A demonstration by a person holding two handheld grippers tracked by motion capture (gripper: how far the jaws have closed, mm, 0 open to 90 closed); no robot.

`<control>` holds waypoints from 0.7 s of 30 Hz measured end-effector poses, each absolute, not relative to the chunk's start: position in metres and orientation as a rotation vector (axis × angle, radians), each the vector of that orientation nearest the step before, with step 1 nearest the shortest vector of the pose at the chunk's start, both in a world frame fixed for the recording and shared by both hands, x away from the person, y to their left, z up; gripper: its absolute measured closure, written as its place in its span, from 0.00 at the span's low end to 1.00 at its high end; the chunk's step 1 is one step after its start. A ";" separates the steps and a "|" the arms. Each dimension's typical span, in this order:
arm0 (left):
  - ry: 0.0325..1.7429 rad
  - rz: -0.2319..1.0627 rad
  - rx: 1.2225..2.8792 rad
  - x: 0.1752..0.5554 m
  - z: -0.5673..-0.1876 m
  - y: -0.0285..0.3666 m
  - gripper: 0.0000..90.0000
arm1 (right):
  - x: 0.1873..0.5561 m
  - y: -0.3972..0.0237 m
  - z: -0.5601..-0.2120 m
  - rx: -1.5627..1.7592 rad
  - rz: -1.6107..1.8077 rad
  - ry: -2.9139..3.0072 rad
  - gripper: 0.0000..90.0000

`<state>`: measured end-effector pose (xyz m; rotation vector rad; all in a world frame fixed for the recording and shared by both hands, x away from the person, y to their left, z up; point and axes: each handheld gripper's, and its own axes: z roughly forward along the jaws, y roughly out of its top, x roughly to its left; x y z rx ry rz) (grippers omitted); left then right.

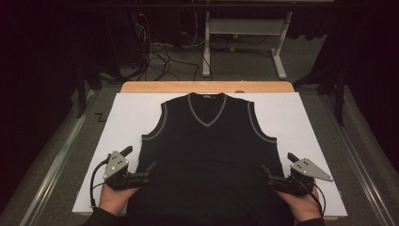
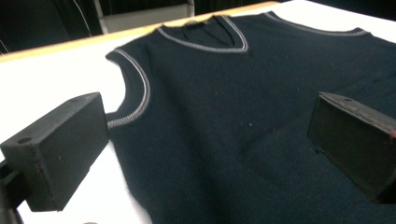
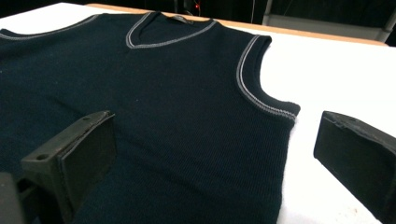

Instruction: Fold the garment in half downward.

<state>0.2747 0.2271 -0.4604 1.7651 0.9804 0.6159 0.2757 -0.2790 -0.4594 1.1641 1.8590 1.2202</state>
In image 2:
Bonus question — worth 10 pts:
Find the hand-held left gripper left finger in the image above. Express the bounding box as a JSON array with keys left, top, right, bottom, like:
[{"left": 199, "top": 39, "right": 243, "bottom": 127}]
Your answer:
[{"left": 0, "top": 91, "right": 110, "bottom": 213}]

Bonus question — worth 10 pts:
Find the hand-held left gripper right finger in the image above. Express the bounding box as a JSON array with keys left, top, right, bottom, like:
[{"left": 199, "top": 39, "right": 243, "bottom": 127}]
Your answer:
[{"left": 307, "top": 91, "right": 396, "bottom": 204}]

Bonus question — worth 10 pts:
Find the dark navy knit vest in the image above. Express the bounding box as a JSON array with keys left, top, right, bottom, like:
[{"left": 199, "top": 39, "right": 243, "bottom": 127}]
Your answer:
[{"left": 105, "top": 10, "right": 396, "bottom": 224}]

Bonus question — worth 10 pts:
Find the white table sheet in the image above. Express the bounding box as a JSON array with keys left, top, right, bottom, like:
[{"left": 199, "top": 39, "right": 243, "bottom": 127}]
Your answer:
[{"left": 0, "top": 0, "right": 396, "bottom": 224}]

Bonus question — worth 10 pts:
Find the white metal desk frame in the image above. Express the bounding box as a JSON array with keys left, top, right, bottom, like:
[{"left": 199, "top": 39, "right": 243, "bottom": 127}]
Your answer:
[{"left": 92, "top": 0, "right": 195, "bottom": 35}]

